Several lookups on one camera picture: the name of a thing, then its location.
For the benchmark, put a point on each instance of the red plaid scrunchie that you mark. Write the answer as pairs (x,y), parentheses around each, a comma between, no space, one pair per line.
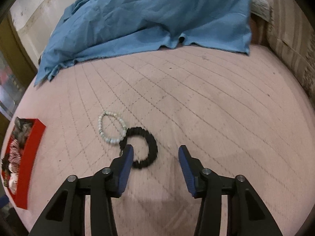
(14,154)

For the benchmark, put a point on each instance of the grey sheer scrunchie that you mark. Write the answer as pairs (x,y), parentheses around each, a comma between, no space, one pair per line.
(22,129)

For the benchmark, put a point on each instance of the white cherry print scrunchie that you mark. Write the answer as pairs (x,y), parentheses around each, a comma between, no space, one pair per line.
(13,181)

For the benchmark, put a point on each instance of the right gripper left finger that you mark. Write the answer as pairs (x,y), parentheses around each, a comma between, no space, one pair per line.
(64,213)

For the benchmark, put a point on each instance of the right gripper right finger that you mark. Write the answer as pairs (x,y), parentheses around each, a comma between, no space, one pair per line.
(246,212)

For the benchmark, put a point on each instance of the red cardboard tray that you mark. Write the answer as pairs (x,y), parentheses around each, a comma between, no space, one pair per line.
(28,152)

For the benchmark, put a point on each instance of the pink quilted bed cover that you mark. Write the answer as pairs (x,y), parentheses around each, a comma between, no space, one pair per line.
(238,114)

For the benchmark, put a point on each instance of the striped floral pillow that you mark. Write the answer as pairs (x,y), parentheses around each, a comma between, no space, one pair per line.
(291,37)

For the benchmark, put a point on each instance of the blue cloth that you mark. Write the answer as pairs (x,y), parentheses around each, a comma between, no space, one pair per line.
(95,29)

